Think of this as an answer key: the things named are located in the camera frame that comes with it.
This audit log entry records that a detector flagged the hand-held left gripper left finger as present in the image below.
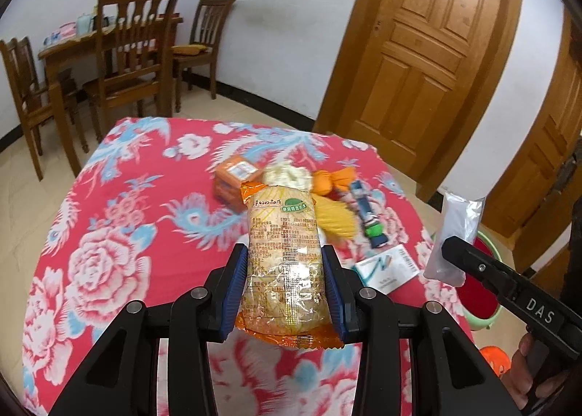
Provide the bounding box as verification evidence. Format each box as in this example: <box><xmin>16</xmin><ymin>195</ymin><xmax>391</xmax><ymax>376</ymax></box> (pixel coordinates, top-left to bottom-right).
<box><xmin>48</xmin><ymin>243</ymin><xmax>249</xmax><ymax>416</ymax></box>

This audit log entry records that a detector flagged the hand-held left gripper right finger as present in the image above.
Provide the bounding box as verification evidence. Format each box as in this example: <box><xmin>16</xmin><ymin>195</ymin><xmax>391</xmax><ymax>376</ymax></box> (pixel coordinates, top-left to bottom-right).
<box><xmin>320</xmin><ymin>245</ymin><xmax>521</xmax><ymax>416</ymax></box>

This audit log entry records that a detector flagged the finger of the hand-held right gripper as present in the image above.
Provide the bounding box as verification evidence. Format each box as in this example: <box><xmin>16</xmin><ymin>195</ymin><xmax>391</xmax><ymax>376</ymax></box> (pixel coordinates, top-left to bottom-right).
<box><xmin>441</xmin><ymin>235</ymin><xmax>517</xmax><ymax>304</ymax></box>

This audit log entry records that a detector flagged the clear plastic bag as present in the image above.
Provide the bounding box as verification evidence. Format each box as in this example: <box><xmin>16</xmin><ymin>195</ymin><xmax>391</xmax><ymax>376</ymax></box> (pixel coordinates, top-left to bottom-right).
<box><xmin>423</xmin><ymin>191</ymin><xmax>487</xmax><ymax>287</ymax></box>

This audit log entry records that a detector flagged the orange-edged clear snack packet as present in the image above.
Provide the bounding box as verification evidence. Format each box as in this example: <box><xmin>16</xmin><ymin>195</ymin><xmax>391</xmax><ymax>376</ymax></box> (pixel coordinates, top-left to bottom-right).
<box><xmin>234</xmin><ymin>182</ymin><xmax>344</xmax><ymax>348</ymax></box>

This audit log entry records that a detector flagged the yellow foam fruit net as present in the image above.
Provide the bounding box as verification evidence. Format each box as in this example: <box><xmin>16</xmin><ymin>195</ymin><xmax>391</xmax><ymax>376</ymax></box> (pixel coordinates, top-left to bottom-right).
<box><xmin>314</xmin><ymin>193</ymin><xmax>360</xmax><ymax>239</ymax></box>

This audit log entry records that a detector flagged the cream paper ball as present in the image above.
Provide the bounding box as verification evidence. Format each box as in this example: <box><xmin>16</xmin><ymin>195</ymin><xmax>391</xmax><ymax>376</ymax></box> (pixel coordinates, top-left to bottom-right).
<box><xmin>263</xmin><ymin>161</ymin><xmax>314</xmax><ymax>192</ymax></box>

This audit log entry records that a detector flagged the person's right hand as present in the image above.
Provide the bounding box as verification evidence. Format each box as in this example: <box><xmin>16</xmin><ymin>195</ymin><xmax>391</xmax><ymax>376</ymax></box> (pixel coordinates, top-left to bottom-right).
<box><xmin>500</xmin><ymin>333</ymin><xmax>553</xmax><ymax>414</ymax></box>

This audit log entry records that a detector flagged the white and teal card box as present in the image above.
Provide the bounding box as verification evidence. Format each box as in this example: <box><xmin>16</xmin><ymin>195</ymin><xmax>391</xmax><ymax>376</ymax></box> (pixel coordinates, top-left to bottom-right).
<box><xmin>354</xmin><ymin>243</ymin><xmax>419</xmax><ymax>294</ymax></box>

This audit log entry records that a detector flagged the orange printed object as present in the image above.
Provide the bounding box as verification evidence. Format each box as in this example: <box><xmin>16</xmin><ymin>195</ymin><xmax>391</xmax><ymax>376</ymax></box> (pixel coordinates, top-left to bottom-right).
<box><xmin>479</xmin><ymin>345</ymin><xmax>514</xmax><ymax>376</ymax></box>

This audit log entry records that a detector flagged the blue and green tube packet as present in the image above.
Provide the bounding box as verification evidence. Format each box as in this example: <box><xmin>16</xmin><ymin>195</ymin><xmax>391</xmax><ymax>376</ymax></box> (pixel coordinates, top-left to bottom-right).
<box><xmin>350</xmin><ymin>180</ymin><xmax>389</xmax><ymax>248</ymax></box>

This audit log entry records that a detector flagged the orange box with white label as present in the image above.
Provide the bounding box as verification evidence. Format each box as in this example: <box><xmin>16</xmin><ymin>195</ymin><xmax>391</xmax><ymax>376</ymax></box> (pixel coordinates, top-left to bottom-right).
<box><xmin>214</xmin><ymin>157</ymin><xmax>264</xmax><ymax>212</ymax></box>

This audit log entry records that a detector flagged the crumpled orange wrapper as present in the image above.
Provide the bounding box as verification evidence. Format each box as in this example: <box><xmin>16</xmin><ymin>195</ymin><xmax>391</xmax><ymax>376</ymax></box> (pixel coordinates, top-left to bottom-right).
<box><xmin>313</xmin><ymin>166</ymin><xmax>360</xmax><ymax>196</ymax></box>

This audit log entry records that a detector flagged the panelled wooden door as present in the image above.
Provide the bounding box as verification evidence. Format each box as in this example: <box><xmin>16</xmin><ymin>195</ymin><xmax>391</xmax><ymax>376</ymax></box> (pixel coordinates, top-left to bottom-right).
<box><xmin>314</xmin><ymin>0</ymin><xmax>526</xmax><ymax>201</ymax></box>
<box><xmin>482</xmin><ymin>7</ymin><xmax>582</xmax><ymax>283</ymax></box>

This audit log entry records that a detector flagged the red floral tablecloth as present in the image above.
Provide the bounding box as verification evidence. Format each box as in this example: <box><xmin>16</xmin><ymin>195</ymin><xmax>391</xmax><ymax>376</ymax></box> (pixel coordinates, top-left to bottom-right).
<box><xmin>20</xmin><ymin>116</ymin><xmax>478</xmax><ymax>416</ymax></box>

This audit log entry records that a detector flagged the mustard seat cushion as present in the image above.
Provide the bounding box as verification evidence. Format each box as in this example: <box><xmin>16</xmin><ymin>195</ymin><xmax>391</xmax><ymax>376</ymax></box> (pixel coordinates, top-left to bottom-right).
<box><xmin>170</xmin><ymin>44</ymin><xmax>208</xmax><ymax>57</ymax></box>

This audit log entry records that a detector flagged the wooden slat-back chair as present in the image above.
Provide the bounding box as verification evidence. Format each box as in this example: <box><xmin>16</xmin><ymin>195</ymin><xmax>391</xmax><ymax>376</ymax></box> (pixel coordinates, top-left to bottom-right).
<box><xmin>83</xmin><ymin>0</ymin><xmax>187</xmax><ymax>144</ymax></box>
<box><xmin>0</xmin><ymin>36</ymin><xmax>89</xmax><ymax>181</ymax></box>
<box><xmin>172</xmin><ymin>0</ymin><xmax>237</xmax><ymax>113</ymax></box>

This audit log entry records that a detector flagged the wooden dining table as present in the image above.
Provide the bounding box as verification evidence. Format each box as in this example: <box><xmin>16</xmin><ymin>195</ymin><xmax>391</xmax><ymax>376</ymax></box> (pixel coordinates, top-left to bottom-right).
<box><xmin>37</xmin><ymin>16</ymin><xmax>183</xmax><ymax>181</ymax></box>

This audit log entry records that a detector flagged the pink packet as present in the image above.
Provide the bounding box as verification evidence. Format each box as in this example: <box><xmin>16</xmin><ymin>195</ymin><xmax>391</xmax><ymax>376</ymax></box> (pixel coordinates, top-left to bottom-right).
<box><xmin>43</xmin><ymin>23</ymin><xmax>76</xmax><ymax>47</ymax></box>

